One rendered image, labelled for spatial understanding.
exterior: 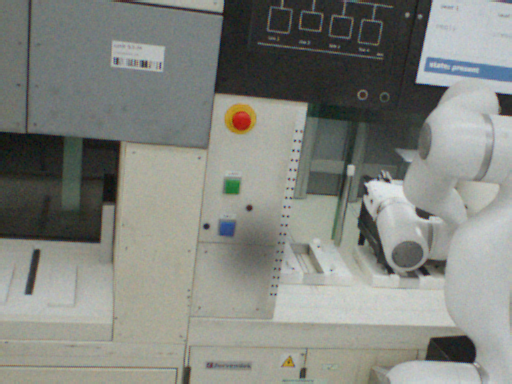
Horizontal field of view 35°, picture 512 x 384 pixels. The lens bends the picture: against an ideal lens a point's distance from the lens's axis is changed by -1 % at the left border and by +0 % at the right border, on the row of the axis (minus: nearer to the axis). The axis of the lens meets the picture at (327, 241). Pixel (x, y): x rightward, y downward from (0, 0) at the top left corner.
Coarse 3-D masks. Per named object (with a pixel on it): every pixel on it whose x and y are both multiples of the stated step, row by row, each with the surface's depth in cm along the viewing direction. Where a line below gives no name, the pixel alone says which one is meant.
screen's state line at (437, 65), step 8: (432, 64) 173; (440, 64) 174; (448, 64) 174; (456, 64) 175; (464, 64) 175; (472, 64) 176; (480, 64) 176; (488, 64) 176; (440, 72) 175; (448, 72) 175; (456, 72) 175; (464, 72) 176; (472, 72) 176; (480, 72) 177; (488, 72) 177; (496, 72) 178; (504, 72) 178; (496, 80) 179; (504, 80) 179
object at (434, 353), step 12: (444, 336) 184; (456, 336) 185; (432, 348) 181; (444, 348) 185; (456, 348) 187; (468, 348) 188; (432, 360) 181; (444, 360) 176; (456, 360) 188; (468, 360) 190
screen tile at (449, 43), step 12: (444, 0) 168; (444, 12) 169; (456, 12) 170; (468, 12) 170; (468, 24) 172; (480, 24) 172; (432, 36) 171; (444, 36) 171; (456, 36) 172; (468, 36) 173; (480, 36) 173; (432, 48) 172; (444, 48) 173; (456, 48) 173; (468, 48) 174; (480, 48) 174
